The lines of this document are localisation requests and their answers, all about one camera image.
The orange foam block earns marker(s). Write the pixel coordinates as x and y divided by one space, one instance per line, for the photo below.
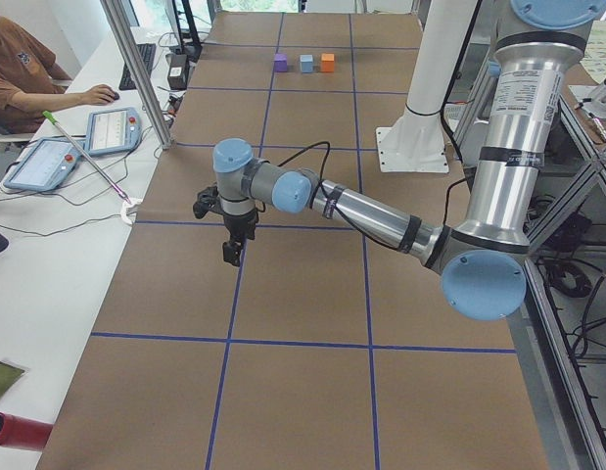
327 62

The blue teach pendant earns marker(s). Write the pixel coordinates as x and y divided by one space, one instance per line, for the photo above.
48 163
112 132

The white camera pedestal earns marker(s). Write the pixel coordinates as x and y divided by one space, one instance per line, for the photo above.
415 142

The person in brown shirt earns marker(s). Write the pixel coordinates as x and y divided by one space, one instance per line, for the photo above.
29 82

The black monitor stand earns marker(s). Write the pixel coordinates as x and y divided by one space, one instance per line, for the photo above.
188 36

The purple foam block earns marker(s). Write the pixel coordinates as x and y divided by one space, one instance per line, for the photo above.
280 63

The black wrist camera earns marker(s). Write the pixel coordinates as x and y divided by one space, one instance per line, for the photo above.
207 201

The far blue teach pendant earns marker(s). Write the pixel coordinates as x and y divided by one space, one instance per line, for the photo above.
112 132

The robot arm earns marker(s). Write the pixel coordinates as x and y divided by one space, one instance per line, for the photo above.
533 45

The near blue teach pendant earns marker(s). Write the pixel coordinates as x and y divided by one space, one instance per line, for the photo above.
48 163

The black power adapter box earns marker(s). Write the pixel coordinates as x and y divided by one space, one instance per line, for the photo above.
178 72

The aluminium frame post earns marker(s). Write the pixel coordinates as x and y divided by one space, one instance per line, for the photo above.
119 24

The light blue foam block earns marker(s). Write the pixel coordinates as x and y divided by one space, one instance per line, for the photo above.
306 63

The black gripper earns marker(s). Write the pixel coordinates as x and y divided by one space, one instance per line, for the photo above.
240 225

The green notebook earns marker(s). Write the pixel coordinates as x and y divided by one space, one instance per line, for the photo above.
9 375

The metal reacher grabber tool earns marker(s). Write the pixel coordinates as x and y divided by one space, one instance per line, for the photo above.
128 203

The red cylinder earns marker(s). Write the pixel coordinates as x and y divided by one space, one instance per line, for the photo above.
23 433

